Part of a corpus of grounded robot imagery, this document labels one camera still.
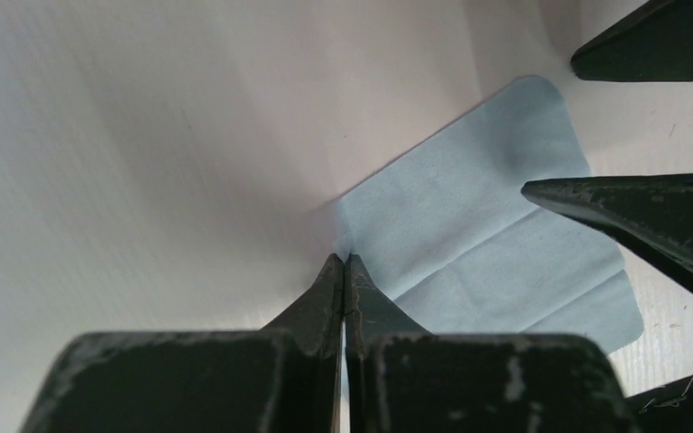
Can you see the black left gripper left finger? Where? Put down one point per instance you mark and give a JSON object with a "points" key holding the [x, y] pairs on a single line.
{"points": [[283, 377]]}

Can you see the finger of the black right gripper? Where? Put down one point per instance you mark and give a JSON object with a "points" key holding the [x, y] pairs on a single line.
{"points": [[654, 43], [652, 216]]}

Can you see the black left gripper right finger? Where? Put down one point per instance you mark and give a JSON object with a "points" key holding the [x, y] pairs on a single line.
{"points": [[402, 378]]}

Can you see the light blue cloth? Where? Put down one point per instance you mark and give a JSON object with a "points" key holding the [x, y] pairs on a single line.
{"points": [[445, 232]]}

